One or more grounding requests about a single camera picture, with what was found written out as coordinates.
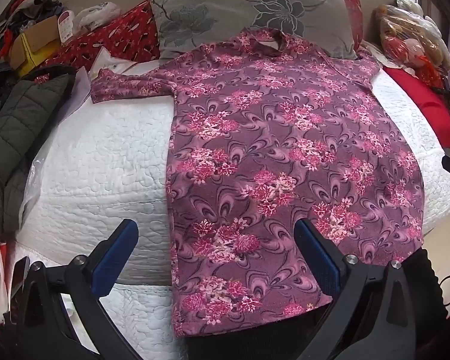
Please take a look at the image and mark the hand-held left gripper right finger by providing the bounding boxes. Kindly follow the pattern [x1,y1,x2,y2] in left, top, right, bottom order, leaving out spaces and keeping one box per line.
[293,217,433,360]

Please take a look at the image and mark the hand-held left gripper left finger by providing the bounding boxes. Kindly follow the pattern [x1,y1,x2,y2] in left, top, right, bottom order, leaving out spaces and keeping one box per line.
[7,218,140,360]

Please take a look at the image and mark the purple floral shirt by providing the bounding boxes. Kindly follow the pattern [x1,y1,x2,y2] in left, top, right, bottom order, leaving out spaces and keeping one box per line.
[91,28,425,336]

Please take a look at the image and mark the pile of mixed clothes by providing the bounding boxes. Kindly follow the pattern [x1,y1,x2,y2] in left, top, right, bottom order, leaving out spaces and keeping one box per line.
[0,0,64,68]

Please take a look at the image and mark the red cushion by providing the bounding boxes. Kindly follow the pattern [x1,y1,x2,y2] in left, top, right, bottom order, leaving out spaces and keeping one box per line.
[382,65,450,149]

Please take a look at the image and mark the white quilted bedspread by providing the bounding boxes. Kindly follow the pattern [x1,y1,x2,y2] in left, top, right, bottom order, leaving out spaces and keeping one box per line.
[15,56,450,360]

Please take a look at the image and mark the clear plastic bag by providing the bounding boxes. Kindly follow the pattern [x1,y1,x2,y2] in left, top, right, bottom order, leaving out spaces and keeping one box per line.
[19,154,48,229]

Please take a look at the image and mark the plastic-wrapped plush toys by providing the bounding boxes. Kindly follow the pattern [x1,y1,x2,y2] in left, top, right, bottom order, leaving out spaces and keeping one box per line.
[375,0,450,87]

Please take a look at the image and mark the green puffer jacket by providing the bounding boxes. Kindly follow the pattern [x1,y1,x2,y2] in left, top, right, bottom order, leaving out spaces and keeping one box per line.
[0,65,77,259]

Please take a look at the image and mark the white paper sheet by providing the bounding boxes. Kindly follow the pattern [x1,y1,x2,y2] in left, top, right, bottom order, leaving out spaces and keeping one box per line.
[62,67,93,121]

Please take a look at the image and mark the white paper packet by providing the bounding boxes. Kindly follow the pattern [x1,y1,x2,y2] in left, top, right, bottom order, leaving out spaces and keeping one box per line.
[88,47,136,80]

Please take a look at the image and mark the red floral quilt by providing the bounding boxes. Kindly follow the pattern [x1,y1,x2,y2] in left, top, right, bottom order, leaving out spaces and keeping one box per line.
[45,0,364,74]

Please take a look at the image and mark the white pink label pack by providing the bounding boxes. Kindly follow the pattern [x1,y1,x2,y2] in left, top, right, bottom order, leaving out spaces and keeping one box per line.
[58,10,76,43]

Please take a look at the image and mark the brown cardboard box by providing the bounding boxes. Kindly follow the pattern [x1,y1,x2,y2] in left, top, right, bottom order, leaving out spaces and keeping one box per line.
[5,15,66,68]

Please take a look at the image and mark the white plastic bag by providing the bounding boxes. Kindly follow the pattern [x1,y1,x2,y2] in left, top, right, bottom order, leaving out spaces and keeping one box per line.
[75,2,121,31]

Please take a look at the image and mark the grey floral pillow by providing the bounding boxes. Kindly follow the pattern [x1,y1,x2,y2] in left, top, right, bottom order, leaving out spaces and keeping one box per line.
[149,0,361,61]

